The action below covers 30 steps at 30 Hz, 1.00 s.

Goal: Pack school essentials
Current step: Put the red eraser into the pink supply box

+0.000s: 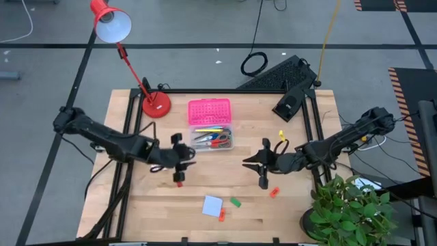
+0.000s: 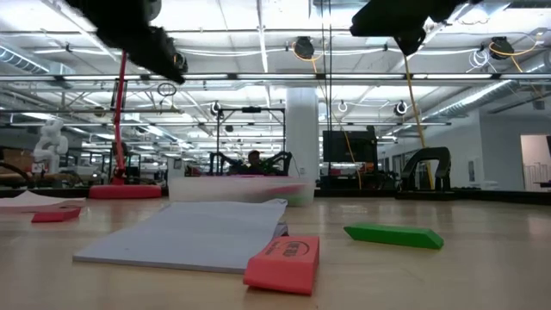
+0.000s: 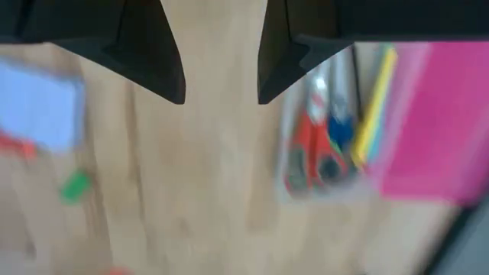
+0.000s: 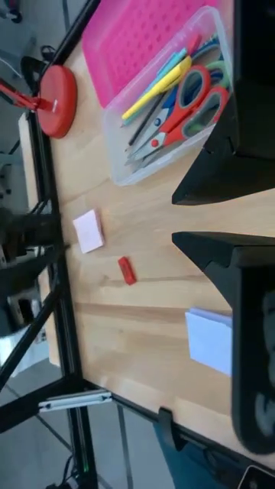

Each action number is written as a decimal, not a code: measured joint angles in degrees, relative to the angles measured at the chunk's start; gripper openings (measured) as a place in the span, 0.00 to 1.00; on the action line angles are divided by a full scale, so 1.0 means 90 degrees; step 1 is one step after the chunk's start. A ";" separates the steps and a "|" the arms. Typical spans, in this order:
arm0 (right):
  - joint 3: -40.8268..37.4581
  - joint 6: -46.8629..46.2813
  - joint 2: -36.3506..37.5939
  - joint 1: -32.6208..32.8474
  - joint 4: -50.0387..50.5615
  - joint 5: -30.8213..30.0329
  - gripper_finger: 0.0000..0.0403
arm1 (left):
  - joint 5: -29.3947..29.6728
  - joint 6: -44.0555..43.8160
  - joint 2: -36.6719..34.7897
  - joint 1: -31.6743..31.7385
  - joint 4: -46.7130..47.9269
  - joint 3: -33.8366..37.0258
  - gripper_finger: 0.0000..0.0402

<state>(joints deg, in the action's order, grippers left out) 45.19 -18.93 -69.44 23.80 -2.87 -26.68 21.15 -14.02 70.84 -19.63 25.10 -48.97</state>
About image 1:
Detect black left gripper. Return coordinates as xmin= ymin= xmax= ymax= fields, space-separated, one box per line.
xmin=150 ymin=133 xmax=197 ymax=183

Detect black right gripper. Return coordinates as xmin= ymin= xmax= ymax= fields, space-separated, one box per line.
xmin=242 ymin=138 xmax=308 ymax=191

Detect red handled scissors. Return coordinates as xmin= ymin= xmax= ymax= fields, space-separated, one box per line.
xmin=196 ymin=135 xmax=234 ymax=149

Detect blue sticky note pad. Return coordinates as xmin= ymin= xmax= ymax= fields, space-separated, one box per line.
xmin=201 ymin=195 xmax=224 ymax=218

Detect pink and clear pencil case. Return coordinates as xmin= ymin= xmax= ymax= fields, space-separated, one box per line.
xmin=186 ymin=98 xmax=235 ymax=152

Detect red desk lamp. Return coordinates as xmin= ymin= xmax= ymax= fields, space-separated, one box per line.
xmin=89 ymin=0 xmax=172 ymax=119

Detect black plant pot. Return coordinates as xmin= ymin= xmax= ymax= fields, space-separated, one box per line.
xmin=299 ymin=207 xmax=320 ymax=242

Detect black keyboard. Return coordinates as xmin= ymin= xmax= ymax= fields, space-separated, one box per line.
xmin=236 ymin=54 xmax=319 ymax=92

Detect green leafy plant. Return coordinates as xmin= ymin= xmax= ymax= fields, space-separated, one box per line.
xmin=308 ymin=173 xmax=399 ymax=246

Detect white flat object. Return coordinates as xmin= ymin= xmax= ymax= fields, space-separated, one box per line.
xmin=354 ymin=176 xmax=382 ymax=191

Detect black stand base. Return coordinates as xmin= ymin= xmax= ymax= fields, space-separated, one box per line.
xmin=375 ymin=177 xmax=437 ymax=209

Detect black hazard striped mat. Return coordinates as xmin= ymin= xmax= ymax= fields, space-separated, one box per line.
xmin=354 ymin=0 xmax=437 ymax=13
xmin=388 ymin=67 xmax=437 ymax=178

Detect grey floor bar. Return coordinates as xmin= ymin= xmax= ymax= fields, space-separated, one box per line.
xmin=0 ymin=70 xmax=27 ymax=81

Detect black aluminium table frame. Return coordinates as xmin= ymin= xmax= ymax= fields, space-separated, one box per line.
xmin=80 ymin=87 xmax=334 ymax=246

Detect black coiled cable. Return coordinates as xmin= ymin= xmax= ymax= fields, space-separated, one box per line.
xmin=240 ymin=0 xmax=270 ymax=78

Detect white cable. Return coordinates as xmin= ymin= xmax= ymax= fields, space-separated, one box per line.
xmin=354 ymin=135 xmax=389 ymax=152
xmin=0 ymin=0 xmax=34 ymax=44

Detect yellow cable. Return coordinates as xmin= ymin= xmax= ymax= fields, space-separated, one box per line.
xmin=315 ymin=0 xmax=342 ymax=86

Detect grey metal post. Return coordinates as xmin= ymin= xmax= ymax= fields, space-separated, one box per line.
xmin=418 ymin=100 xmax=437 ymax=246

